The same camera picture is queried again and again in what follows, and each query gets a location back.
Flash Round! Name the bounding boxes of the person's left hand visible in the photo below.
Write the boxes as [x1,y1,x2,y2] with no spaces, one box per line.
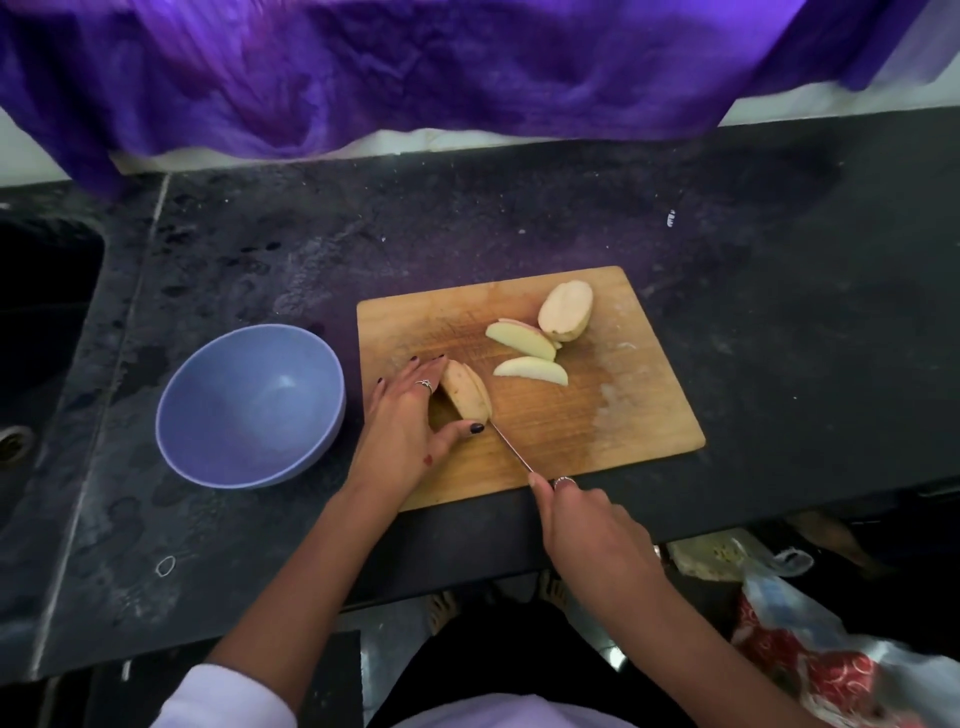
[345,354,489,512]

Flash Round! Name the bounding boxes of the person's right hand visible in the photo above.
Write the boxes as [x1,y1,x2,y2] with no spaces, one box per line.
[528,469,669,609]

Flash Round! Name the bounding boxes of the tan potato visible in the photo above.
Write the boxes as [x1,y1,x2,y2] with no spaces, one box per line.
[439,358,495,423]

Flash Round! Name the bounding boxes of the black handled knife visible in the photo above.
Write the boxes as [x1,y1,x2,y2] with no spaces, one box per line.
[484,414,545,485]

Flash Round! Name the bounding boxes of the blue bowl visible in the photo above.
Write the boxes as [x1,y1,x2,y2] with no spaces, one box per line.
[154,322,348,492]

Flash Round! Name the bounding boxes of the potato slice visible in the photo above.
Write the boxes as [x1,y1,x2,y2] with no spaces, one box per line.
[493,354,572,389]
[484,318,560,362]

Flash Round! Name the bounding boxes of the rounded potato end piece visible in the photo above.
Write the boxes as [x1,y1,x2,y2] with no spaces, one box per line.
[537,279,596,345]

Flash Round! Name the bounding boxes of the person's right forearm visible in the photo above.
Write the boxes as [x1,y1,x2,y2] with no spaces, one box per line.
[607,562,827,728]

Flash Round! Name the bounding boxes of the person's left forearm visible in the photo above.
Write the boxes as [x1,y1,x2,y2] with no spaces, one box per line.
[205,480,407,714]

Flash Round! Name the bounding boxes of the person's left foot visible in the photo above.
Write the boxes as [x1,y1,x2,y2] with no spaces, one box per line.
[424,589,461,639]

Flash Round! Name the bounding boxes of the plastic bags on floor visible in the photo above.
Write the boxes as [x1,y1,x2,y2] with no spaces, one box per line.
[537,567,579,614]

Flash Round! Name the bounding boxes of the wooden cutting board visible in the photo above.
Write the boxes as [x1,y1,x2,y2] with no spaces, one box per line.
[355,265,708,513]

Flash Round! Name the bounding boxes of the red and white plastic bag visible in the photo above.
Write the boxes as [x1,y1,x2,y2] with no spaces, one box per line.
[730,570,960,728]

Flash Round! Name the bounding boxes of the dark sink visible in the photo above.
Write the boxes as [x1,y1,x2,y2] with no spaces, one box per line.
[0,214,110,542]

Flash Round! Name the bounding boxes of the purple cloth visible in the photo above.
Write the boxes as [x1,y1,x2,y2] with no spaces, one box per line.
[0,0,960,197]

